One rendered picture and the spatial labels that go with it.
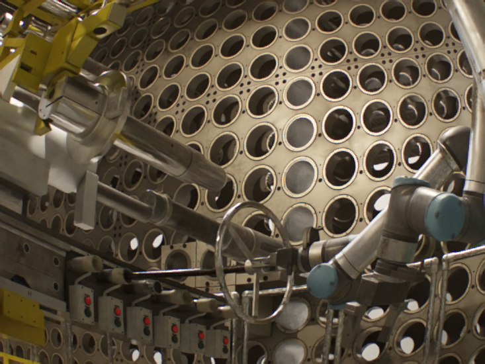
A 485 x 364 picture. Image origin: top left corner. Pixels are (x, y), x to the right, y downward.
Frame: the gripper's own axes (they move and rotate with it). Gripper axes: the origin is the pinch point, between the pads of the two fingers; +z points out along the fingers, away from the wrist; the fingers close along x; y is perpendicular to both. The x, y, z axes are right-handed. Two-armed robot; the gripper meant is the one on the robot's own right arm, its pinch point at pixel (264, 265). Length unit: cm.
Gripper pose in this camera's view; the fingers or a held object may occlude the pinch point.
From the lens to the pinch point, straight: 212.9
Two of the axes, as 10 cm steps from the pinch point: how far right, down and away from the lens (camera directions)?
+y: -0.4, 9.4, -3.4
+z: -8.1, 1.6, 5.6
